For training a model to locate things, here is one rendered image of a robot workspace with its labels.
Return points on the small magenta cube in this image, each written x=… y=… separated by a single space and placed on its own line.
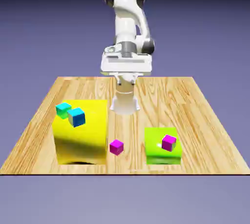
x=169 y=143
x=116 y=147

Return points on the large green box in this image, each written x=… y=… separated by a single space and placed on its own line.
x=160 y=149

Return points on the small cyan green cube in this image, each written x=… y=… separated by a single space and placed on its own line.
x=62 y=110

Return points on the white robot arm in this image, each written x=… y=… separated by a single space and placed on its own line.
x=125 y=26

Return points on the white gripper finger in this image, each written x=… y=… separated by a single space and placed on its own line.
x=133 y=79
x=118 y=79

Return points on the small cyan blue cube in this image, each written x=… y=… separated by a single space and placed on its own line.
x=77 y=117

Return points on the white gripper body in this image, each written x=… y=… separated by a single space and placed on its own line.
x=126 y=65

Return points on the large yellow box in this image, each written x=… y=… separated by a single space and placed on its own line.
x=82 y=136

